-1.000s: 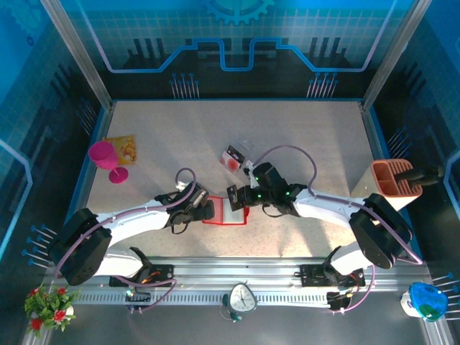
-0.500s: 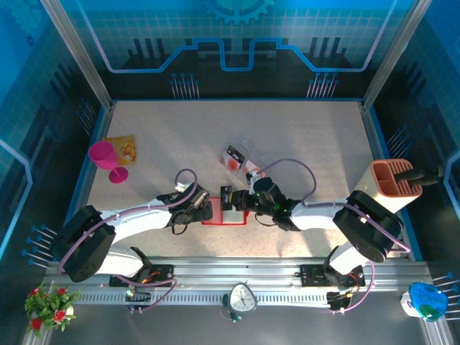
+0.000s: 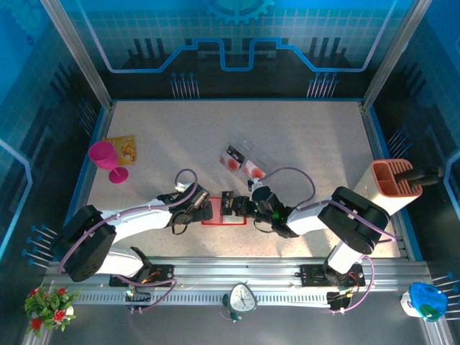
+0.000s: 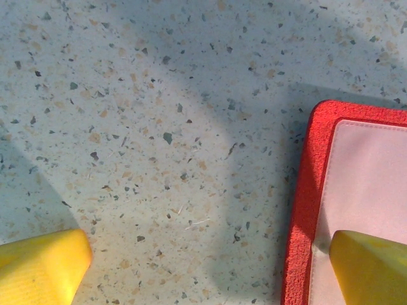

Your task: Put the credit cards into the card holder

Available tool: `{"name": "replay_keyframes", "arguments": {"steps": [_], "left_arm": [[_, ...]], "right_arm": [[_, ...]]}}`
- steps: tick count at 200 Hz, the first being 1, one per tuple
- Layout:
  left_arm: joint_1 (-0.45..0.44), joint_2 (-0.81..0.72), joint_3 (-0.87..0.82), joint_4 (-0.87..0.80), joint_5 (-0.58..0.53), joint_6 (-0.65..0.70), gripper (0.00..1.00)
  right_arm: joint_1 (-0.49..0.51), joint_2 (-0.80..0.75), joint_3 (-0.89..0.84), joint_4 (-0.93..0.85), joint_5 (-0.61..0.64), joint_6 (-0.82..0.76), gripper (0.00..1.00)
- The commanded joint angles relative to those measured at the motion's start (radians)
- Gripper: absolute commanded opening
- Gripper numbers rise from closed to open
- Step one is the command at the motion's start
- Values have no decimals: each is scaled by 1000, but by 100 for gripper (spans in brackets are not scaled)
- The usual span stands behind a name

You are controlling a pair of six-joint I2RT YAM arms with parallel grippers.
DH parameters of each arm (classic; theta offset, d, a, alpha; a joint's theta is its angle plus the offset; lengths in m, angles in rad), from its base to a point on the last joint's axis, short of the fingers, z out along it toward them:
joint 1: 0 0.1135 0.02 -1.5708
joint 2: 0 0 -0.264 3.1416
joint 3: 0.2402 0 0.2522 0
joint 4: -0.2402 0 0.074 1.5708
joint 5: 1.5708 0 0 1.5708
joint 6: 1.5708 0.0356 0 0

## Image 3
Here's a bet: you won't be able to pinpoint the white orange knife block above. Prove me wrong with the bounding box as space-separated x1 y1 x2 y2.
354 159 423 219

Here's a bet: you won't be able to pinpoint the red card holder wallet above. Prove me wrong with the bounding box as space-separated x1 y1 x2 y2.
201 196 248 226

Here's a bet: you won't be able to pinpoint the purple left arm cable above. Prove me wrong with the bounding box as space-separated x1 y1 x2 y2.
58 167 199 314

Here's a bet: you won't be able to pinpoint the aluminium frame post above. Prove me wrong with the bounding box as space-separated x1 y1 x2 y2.
39 0 114 111
360 0 434 111

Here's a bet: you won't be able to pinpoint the small green alarm clock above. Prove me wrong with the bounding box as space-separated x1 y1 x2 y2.
221 282 257 322

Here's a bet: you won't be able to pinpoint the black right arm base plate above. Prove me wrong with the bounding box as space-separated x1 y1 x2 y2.
299 264 367 288

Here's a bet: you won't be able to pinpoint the potted plant red flowers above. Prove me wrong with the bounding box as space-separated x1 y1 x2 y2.
24 283 78 339

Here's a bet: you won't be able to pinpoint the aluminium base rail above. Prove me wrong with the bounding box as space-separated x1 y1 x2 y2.
42 257 432 294

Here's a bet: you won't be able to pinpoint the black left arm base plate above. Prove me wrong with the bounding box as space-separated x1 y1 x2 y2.
109 264 174 288

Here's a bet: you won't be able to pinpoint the white card red circle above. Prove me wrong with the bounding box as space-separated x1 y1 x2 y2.
241 160 267 180
219 152 242 176

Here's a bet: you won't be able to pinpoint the pink plastic goblet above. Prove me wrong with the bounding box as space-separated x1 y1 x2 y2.
88 140 129 185

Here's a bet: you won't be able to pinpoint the grey slotted cable duct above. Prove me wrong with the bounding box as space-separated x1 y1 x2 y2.
77 293 334 305

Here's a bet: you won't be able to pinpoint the yellow snack packet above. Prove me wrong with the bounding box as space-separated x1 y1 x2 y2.
103 134 139 166

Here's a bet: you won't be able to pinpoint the blue white globe toy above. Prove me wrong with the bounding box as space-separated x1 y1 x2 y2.
400 282 450 323

